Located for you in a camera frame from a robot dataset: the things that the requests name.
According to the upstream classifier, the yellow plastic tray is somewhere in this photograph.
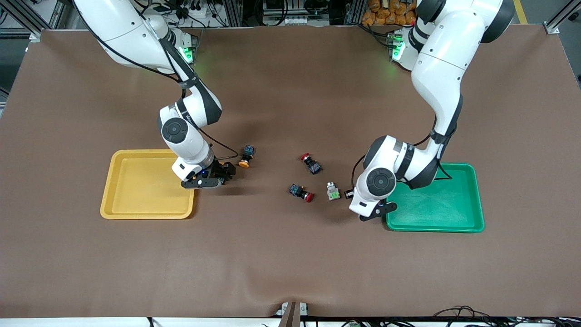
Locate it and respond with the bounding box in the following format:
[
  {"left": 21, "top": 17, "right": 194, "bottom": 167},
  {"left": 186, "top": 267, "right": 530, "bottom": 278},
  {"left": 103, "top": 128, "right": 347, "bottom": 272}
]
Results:
[{"left": 100, "top": 149, "right": 199, "bottom": 220}]

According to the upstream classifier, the brown table mat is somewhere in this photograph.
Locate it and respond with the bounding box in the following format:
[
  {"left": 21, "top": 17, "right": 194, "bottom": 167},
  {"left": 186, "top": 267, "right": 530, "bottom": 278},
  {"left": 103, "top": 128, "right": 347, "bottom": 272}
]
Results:
[{"left": 0, "top": 25, "right": 581, "bottom": 318}]

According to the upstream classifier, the green plastic tray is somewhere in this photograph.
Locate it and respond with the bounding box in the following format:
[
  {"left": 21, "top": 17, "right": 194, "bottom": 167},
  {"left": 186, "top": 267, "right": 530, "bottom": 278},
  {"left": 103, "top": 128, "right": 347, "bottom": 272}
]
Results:
[{"left": 384, "top": 162, "right": 485, "bottom": 233}]

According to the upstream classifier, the metal table edge clamp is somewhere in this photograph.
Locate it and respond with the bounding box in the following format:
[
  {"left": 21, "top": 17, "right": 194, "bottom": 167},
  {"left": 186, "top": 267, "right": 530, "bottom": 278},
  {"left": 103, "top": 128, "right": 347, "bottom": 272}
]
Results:
[{"left": 275, "top": 302, "right": 310, "bottom": 327}]

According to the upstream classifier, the white power strip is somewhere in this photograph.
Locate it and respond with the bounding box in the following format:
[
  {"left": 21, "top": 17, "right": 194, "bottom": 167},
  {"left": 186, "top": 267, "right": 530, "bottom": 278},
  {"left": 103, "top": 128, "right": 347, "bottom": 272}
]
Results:
[{"left": 179, "top": 4, "right": 210, "bottom": 20}]

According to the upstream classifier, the white socket bar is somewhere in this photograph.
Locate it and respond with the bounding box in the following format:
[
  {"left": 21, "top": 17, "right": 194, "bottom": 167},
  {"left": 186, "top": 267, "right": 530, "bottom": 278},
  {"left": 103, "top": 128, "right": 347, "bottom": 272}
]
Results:
[{"left": 262, "top": 14, "right": 315, "bottom": 26}]

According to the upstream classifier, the pile of orange bags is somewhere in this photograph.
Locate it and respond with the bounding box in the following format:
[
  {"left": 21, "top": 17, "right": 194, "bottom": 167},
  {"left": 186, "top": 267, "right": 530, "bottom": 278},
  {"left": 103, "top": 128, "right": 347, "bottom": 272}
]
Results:
[{"left": 362, "top": 0, "right": 417, "bottom": 26}]

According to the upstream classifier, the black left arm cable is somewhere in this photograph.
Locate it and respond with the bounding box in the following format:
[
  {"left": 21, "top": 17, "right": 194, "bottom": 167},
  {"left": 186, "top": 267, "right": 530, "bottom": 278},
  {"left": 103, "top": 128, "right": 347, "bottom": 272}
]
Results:
[{"left": 351, "top": 129, "right": 454, "bottom": 191}]

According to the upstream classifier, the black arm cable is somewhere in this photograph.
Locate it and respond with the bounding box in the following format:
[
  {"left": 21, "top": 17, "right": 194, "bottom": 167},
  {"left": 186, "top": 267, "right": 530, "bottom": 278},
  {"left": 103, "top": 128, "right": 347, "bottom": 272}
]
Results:
[
  {"left": 73, "top": 0, "right": 240, "bottom": 162},
  {"left": 351, "top": 129, "right": 454, "bottom": 191}
]

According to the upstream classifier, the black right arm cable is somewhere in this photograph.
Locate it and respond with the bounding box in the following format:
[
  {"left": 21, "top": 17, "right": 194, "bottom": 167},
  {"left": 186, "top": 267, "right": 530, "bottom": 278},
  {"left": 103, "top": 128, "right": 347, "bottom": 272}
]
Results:
[{"left": 73, "top": 0, "right": 240, "bottom": 162}]

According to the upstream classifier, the red push button switch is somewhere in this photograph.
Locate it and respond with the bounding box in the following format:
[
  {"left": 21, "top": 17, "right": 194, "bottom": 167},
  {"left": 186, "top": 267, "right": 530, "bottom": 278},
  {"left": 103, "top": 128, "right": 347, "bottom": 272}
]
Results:
[
  {"left": 289, "top": 183, "right": 314, "bottom": 203},
  {"left": 300, "top": 153, "right": 322, "bottom": 175}
]

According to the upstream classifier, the black cable bundle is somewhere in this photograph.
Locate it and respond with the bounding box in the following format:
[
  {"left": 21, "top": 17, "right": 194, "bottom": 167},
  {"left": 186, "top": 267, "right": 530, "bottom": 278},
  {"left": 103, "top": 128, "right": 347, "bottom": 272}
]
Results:
[{"left": 429, "top": 306, "right": 581, "bottom": 327}]

